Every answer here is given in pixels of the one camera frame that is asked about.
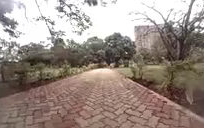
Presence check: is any tree with overhanging branches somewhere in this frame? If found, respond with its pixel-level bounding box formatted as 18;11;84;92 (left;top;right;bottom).
0;0;118;45

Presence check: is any grass lawn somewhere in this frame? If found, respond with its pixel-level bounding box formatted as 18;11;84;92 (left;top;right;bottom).
116;63;204;95

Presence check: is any grey building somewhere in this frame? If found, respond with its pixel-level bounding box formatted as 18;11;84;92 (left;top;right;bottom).
133;23;183;54

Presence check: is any row of small shrubs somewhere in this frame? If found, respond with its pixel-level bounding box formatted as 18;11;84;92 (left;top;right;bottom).
128;54;204;95
0;59;108;84

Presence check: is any red brick path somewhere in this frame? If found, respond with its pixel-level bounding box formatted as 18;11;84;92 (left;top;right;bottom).
0;68;204;128

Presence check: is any pale kerb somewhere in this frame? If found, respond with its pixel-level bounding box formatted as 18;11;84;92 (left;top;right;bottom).
136;81;204;126

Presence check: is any bare brown soil strip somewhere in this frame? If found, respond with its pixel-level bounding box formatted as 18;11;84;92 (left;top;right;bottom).
0;71;91;102
129;77;204;123

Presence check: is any bare-branched tree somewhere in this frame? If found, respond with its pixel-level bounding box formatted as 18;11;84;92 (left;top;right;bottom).
129;0;204;64

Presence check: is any group of leafy green trees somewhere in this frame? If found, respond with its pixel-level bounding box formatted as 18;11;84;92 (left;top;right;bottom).
18;32;137;68

